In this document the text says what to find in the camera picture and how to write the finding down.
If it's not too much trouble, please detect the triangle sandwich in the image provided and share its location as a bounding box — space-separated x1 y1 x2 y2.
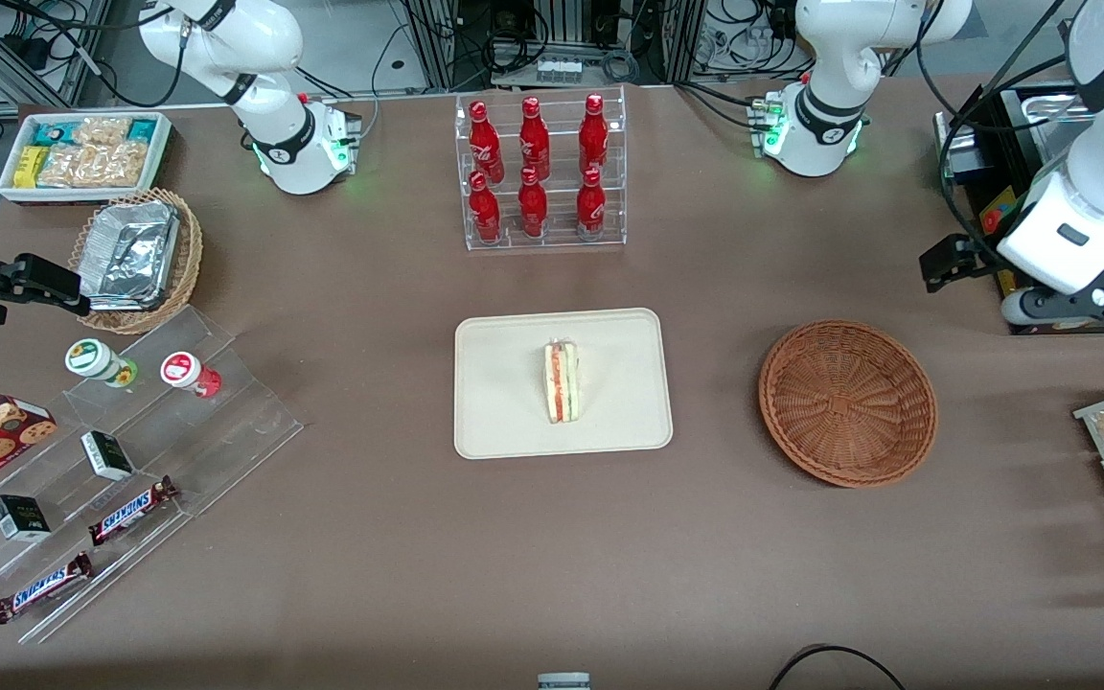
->
542 338 582 424

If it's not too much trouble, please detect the light wicker basket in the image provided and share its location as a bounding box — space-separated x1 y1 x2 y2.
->
67 187 204 336

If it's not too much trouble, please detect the brown wicker basket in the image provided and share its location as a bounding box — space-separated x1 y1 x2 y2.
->
758 319 939 490

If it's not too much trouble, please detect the cream rectangular tray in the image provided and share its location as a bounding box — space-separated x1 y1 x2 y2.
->
453 307 675 462

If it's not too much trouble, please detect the black food warmer machine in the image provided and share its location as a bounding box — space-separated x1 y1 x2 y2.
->
933 77 1104 336

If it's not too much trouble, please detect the white snack bin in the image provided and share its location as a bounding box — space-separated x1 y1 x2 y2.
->
0 110 174 207

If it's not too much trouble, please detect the green-lid sunflower jar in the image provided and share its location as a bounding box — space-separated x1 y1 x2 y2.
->
64 338 139 389

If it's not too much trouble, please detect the silver foil package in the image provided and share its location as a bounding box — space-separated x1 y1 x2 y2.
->
80 199 181 313

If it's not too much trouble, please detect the yellow snack packet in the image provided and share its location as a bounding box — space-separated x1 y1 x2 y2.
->
13 146 51 189

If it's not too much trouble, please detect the steel warmer pan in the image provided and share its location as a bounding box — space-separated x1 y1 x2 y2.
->
1020 91 1085 173

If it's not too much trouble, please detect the red-lid jar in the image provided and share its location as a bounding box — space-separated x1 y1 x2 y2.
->
159 351 223 400

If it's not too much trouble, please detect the small black carton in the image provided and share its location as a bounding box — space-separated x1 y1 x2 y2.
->
0 494 53 543
80 430 135 482

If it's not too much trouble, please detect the Snickers chocolate bar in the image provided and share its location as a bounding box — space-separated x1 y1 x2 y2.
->
0 551 95 626
88 475 180 547

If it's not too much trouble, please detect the clear acrylic stepped stand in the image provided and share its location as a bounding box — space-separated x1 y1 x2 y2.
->
0 305 306 645

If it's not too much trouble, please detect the red cola bottle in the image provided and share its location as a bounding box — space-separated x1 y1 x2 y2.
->
517 96 552 175
468 100 505 178
578 93 610 173
468 171 504 244
517 166 550 239
575 168 608 241

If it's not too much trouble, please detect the clear acrylic bottle rack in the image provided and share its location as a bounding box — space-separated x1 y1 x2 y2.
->
454 86 628 252

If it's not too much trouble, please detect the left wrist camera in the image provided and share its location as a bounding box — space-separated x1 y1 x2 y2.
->
1000 280 1104 334

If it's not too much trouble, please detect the aluminium frame post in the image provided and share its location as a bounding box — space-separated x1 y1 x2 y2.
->
403 0 457 92
650 0 706 85

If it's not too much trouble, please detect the black looped cable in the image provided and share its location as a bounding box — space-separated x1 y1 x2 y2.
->
768 644 908 690

